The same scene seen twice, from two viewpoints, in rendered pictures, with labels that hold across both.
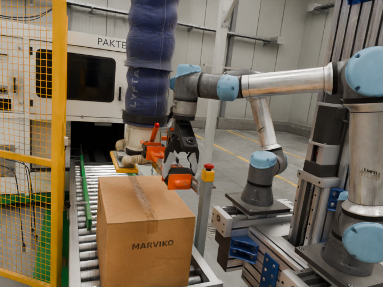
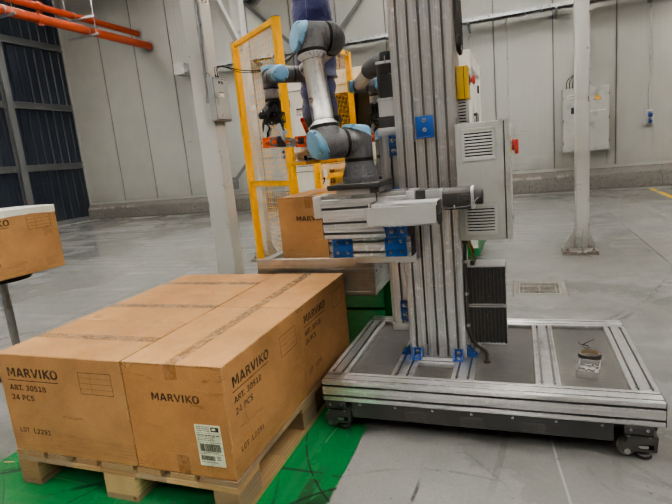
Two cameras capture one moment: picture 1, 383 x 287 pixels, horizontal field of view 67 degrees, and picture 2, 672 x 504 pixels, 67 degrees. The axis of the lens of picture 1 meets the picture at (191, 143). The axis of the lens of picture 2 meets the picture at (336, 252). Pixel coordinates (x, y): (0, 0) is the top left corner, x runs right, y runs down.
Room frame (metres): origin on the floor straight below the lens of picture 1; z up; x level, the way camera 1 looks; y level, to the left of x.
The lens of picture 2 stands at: (-0.75, -1.91, 1.16)
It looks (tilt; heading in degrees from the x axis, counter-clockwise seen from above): 11 degrees down; 44
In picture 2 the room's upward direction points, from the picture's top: 5 degrees counter-clockwise
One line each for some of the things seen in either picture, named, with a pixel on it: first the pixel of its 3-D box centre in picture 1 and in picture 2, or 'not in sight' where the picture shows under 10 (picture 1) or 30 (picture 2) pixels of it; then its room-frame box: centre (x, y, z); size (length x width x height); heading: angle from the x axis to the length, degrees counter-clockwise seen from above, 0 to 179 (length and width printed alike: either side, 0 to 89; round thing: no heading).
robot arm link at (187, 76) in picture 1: (188, 83); (270, 77); (0.91, 0.03, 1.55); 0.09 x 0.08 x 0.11; 70
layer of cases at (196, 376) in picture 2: not in sight; (204, 347); (0.39, 0.10, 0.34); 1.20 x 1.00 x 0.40; 24
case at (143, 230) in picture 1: (138, 228); (331, 223); (1.45, 0.24, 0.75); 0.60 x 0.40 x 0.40; 22
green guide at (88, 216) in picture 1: (79, 181); not in sight; (2.42, 0.95, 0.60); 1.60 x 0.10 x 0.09; 24
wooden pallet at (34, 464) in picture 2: not in sight; (212, 402); (0.39, 0.10, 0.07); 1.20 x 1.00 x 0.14; 24
